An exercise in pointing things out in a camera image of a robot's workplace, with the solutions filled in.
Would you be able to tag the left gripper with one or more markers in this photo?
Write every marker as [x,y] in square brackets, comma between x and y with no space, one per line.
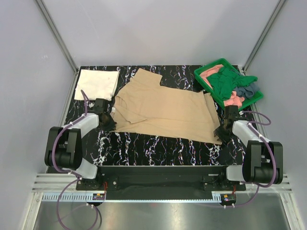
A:
[111,127]

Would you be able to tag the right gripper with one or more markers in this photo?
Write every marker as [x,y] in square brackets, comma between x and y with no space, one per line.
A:
[223,138]

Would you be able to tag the beige t-shirt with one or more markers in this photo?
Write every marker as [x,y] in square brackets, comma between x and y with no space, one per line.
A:
[143,106]

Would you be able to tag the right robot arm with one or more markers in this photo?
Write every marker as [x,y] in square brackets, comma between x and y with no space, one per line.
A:
[263,160]

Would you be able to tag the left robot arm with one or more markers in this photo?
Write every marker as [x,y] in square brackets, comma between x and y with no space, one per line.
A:
[64,151]

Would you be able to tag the pink t-shirt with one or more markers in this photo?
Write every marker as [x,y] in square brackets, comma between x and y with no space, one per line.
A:
[214,78]

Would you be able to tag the folded white t-shirt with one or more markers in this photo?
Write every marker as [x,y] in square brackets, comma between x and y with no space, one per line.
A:
[96,84]

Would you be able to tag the grey t-shirt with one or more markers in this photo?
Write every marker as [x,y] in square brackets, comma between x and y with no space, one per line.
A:
[247,91]

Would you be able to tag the green t-shirt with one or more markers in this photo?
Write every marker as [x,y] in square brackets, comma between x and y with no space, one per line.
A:
[237,80]

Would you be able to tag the green plastic bin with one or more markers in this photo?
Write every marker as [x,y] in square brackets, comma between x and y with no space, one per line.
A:
[225,63]

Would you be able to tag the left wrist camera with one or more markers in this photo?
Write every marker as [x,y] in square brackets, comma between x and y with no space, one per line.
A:
[101,105]

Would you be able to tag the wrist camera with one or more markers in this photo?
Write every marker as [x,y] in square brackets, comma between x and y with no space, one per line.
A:
[231,112]
[101,105]

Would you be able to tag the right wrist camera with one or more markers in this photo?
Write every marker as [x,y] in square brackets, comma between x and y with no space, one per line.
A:
[231,112]

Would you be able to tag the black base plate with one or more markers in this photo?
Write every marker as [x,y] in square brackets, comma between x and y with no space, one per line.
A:
[126,180]

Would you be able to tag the white slotted cable duct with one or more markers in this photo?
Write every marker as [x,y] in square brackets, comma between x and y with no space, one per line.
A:
[206,197]

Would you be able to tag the left aluminium frame post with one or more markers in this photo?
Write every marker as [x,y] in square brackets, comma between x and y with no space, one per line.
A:
[55,32]

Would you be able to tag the aluminium frame post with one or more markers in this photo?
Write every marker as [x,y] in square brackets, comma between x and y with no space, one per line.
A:
[265,31]
[55,32]

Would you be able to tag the right aluminium frame post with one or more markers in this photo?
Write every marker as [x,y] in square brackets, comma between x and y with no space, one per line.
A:
[265,31]

